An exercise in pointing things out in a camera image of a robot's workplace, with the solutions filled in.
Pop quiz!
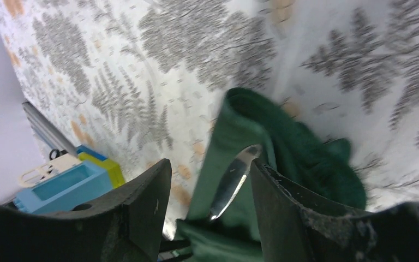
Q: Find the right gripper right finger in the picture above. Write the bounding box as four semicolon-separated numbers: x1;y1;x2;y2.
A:
250;160;419;261

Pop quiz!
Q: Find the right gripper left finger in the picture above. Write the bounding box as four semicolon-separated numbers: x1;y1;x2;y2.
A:
0;159;172;261

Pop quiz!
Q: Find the silver table knife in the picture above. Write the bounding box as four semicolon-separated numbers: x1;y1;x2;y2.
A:
208;144;262;222

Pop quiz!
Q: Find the colourful toy brick assembly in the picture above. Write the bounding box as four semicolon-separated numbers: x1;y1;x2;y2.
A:
13;145;125;215

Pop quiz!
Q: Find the dark green cloth napkin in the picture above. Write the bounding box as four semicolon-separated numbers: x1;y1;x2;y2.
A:
176;88;367;261

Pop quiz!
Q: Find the floral patterned table mat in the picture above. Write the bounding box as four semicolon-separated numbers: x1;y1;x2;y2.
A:
0;1;419;238

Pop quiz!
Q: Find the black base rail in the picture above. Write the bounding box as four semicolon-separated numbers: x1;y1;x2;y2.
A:
22;102;77;160

